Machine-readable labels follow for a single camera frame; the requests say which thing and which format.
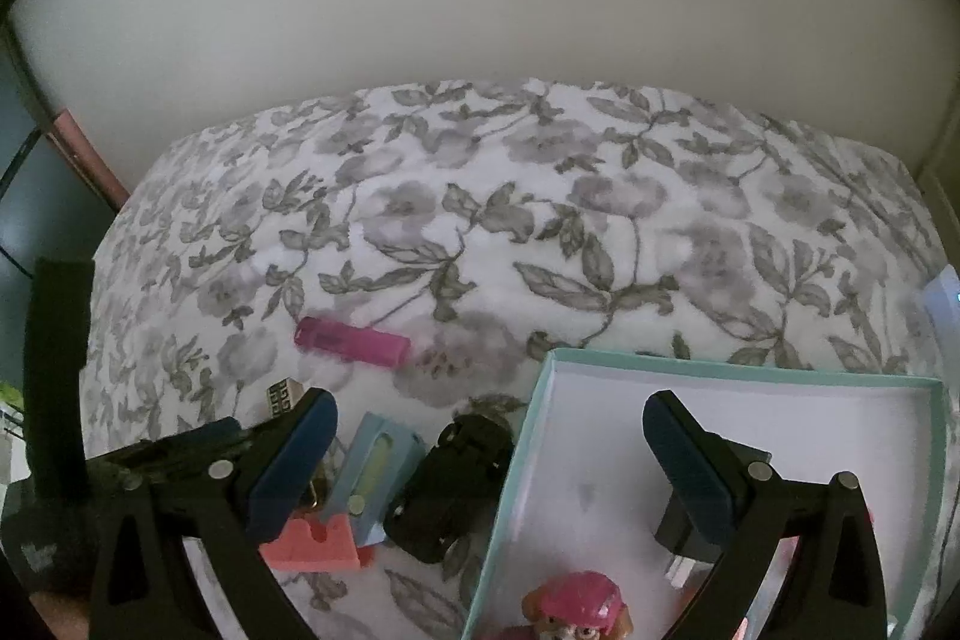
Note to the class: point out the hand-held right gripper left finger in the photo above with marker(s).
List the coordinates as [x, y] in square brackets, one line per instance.
[296, 460]

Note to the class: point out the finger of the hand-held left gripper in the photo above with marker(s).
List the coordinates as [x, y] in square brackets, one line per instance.
[187, 443]

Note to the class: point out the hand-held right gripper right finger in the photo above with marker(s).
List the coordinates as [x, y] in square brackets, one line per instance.
[686, 460]

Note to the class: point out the teal box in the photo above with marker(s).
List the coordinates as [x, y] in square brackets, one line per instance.
[600, 445]

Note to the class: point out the puppy toy figure pink helmet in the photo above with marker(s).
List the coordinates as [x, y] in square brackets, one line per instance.
[574, 606]

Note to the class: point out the gold patterned bar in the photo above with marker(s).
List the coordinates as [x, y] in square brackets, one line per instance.
[285, 396]

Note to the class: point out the black power adapter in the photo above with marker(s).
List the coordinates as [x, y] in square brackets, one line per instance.
[671, 527]

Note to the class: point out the light blue box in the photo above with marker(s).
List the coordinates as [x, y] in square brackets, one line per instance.
[375, 467]

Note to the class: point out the pink foam piece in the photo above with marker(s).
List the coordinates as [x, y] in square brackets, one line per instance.
[315, 546]

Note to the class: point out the purple tube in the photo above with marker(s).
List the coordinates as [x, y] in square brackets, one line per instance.
[352, 340]

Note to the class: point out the black toy car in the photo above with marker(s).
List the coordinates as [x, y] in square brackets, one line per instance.
[454, 486]

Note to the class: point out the pink pole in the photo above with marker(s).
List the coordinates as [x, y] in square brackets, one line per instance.
[86, 156]

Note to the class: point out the white device with light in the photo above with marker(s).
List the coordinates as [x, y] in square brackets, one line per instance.
[943, 306]

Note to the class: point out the grey floral blanket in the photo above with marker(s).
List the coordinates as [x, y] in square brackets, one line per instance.
[487, 220]

